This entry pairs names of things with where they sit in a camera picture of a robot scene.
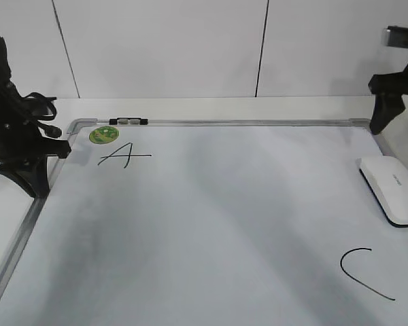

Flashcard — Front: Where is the green round magnet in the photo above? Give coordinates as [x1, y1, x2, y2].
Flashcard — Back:
[88, 126, 120, 145]

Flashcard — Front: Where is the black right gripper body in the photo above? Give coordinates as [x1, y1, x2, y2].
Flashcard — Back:
[368, 63, 408, 96]

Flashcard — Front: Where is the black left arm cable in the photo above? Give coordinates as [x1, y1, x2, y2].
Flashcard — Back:
[20, 92, 63, 139]

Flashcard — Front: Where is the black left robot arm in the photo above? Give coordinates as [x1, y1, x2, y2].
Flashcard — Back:
[0, 36, 71, 198]

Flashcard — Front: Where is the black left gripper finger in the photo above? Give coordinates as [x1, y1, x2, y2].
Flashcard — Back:
[0, 158, 50, 198]

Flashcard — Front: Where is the black whiteboard marker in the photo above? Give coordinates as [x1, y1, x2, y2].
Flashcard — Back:
[109, 117, 149, 126]

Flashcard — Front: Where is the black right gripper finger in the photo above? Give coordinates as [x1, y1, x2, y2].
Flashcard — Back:
[369, 93, 405, 133]

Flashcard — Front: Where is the white aluminium-framed whiteboard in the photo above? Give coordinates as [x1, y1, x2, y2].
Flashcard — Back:
[0, 119, 408, 325]

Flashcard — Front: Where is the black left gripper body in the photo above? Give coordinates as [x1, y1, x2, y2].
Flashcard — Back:
[0, 111, 71, 165]

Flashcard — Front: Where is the white whiteboard eraser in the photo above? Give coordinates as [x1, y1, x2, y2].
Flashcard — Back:
[356, 156, 408, 228]

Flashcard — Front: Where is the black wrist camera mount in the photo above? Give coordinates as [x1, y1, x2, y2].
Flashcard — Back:
[382, 26, 408, 49]

